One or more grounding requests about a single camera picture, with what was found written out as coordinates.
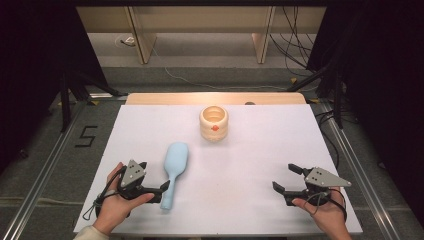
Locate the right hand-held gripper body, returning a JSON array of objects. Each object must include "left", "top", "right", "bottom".
[{"left": 283, "top": 166, "right": 353, "bottom": 207}]

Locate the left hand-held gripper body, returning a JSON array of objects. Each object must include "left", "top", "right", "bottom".
[{"left": 115, "top": 159, "right": 163, "bottom": 204}]

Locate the cream duck cup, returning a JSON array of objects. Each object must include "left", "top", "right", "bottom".
[{"left": 199, "top": 105, "right": 230, "bottom": 143}]

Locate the person's right hand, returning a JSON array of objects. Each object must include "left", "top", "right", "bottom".
[{"left": 292, "top": 190, "right": 350, "bottom": 240}]

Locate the person's left hand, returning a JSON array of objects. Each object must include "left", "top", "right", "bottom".
[{"left": 92, "top": 162, "right": 156, "bottom": 236}]

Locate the white table board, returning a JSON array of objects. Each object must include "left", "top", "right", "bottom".
[{"left": 73, "top": 104, "right": 364, "bottom": 235}]

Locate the black metal stand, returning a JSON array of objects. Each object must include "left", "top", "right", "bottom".
[
  {"left": 286, "top": 64, "right": 345, "bottom": 130},
  {"left": 59, "top": 68, "right": 129, "bottom": 134}
]

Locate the light wooden table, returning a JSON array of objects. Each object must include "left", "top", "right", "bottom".
[{"left": 125, "top": 92, "right": 307, "bottom": 106}]

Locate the black curtain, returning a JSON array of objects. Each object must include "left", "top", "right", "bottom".
[
  {"left": 0, "top": 0, "right": 108, "bottom": 174},
  {"left": 306, "top": 0, "right": 424, "bottom": 201}
]

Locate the light wooden desk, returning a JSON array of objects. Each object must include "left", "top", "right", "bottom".
[{"left": 76, "top": 5, "right": 328, "bottom": 65}]

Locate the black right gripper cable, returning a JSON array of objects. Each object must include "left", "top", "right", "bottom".
[{"left": 305, "top": 188, "right": 348, "bottom": 222}]

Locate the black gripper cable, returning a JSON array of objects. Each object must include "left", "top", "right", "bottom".
[
  {"left": 82, "top": 165, "right": 129, "bottom": 222},
  {"left": 305, "top": 188, "right": 348, "bottom": 222}
]

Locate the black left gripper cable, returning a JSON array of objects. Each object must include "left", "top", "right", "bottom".
[{"left": 82, "top": 165, "right": 129, "bottom": 222}]

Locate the aluminium floor rail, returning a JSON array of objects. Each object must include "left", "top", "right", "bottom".
[
  {"left": 0, "top": 99, "right": 88, "bottom": 240},
  {"left": 318, "top": 99, "right": 403, "bottom": 240}
]

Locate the beige floor cable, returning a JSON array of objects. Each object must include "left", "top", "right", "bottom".
[{"left": 0, "top": 195, "right": 85, "bottom": 207}]

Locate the white floor cable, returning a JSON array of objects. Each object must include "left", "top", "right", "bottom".
[{"left": 149, "top": 46, "right": 318, "bottom": 93}]

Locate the bundle of black cables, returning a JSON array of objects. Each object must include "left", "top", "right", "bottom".
[{"left": 269, "top": 6, "right": 318, "bottom": 78}]

